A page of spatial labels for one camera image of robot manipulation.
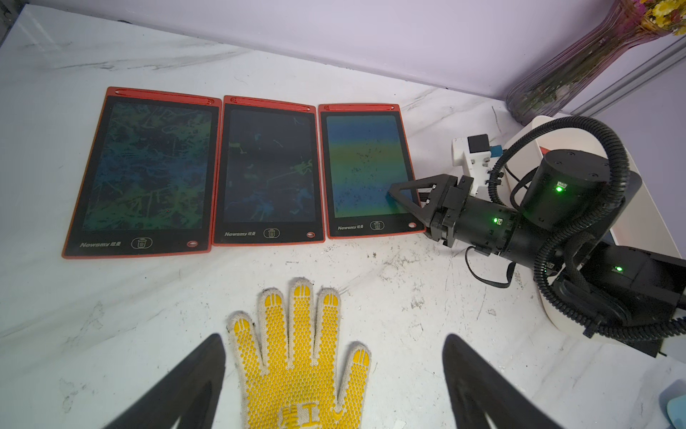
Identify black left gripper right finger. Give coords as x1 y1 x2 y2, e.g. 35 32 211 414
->
442 334 559 428

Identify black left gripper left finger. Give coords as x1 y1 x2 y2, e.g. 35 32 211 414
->
107 334 226 428

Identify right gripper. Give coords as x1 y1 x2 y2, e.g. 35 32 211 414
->
389 174 520 255

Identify red writing tablet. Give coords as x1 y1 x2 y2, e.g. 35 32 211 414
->
318 104 425 240
213 96 325 246
62 87 223 259

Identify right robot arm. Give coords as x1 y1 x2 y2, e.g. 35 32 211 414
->
389 116 685 357

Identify yellow knit glove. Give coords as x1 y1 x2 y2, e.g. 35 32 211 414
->
227 278 372 428

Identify dark glass vase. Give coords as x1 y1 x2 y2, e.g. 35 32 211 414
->
506 1 672 125

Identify light blue plastic scoop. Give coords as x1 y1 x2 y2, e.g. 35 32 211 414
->
658 380 685 429

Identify yellow flower bouquet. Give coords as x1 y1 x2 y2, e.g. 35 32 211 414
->
634 0 685 36

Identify aluminium frame rails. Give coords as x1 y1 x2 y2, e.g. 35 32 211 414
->
562 36 685 116

